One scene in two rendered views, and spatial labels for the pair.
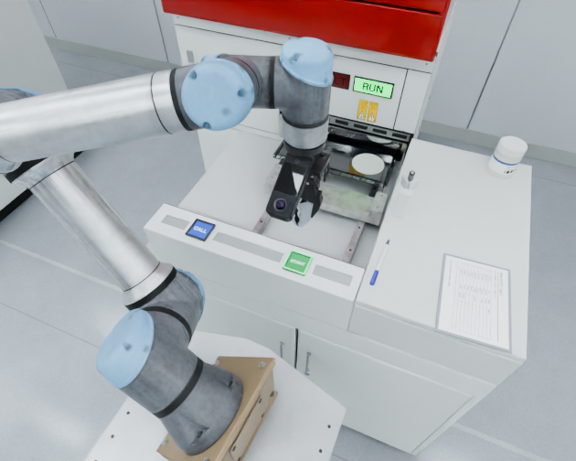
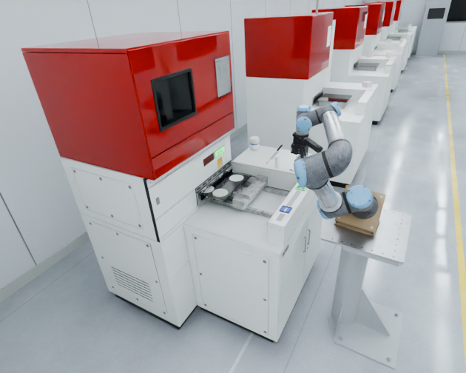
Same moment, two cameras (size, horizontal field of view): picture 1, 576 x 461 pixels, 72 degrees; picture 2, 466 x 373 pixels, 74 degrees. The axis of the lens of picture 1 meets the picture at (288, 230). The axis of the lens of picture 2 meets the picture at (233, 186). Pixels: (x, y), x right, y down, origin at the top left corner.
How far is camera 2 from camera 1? 1.79 m
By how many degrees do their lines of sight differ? 62
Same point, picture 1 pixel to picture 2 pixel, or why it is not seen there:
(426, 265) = not seen: hidden behind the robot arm
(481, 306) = not seen: hidden behind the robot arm
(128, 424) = (366, 246)
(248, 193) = (238, 219)
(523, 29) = not seen: hidden behind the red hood
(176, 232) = (287, 216)
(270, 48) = (188, 163)
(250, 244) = (292, 197)
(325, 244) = (274, 199)
